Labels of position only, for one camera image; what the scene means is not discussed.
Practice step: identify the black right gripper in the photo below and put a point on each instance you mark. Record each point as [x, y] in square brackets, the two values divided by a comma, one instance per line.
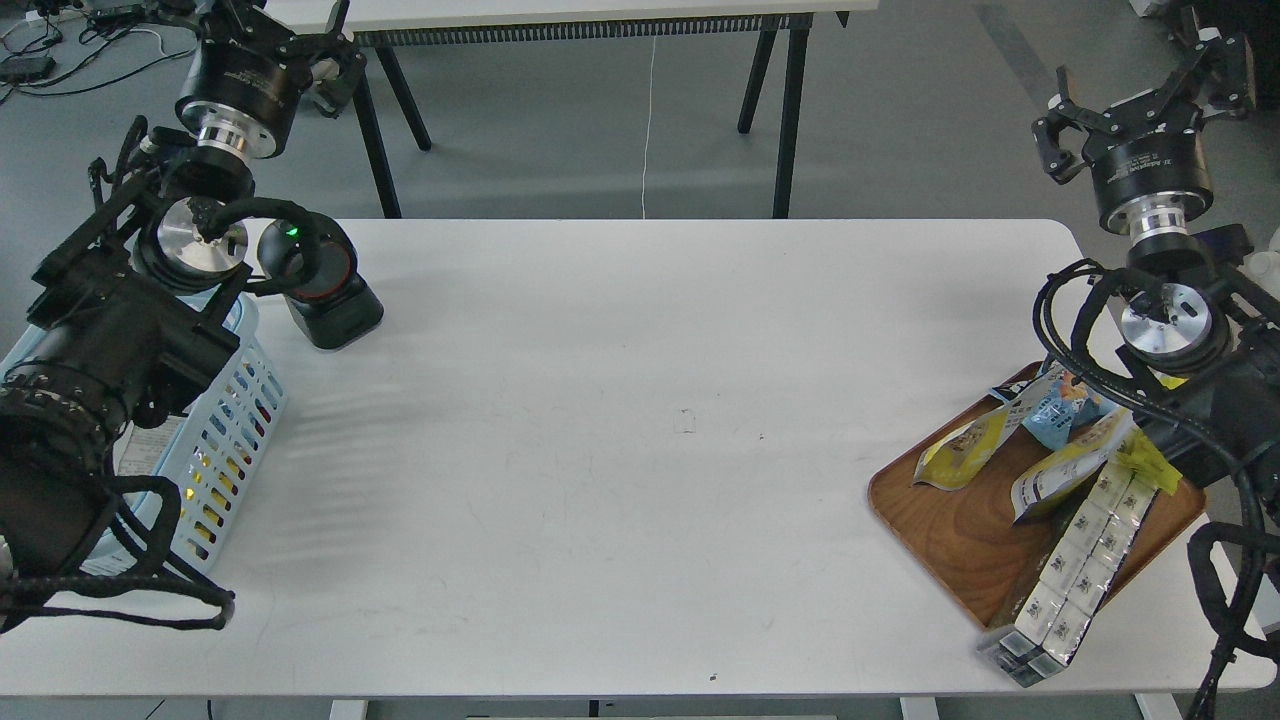
[1150, 175]

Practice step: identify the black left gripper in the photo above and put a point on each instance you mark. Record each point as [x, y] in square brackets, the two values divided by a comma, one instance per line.
[250, 73]

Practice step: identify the yellow white snack pouch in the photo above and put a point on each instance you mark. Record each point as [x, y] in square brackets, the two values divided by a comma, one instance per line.
[1043, 486]
[954, 461]

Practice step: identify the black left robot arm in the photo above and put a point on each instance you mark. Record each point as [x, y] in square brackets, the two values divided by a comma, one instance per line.
[132, 323]

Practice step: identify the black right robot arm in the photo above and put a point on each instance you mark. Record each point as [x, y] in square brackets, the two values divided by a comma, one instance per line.
[1179, 335]

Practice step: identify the blue snack bag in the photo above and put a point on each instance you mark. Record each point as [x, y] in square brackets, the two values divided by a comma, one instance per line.
[1068, 404]

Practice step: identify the yellow snack pack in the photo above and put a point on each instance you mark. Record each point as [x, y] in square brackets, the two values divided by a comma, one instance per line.
[1136, 452]

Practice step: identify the light blue plastic basket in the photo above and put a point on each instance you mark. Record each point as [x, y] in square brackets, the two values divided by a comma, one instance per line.
[210, 450]

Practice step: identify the white boxed snack multipack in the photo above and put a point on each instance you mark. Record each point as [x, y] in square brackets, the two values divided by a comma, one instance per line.
[1042, 622]

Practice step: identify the black barcode scanner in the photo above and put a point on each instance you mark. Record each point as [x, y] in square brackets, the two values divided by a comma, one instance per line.
[336, 306]

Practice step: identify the black power adapter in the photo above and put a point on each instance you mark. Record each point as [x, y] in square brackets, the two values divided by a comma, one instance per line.
[22, 70]

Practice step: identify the brown wooden tray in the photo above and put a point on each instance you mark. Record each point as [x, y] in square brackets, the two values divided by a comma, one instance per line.
[967, 539]

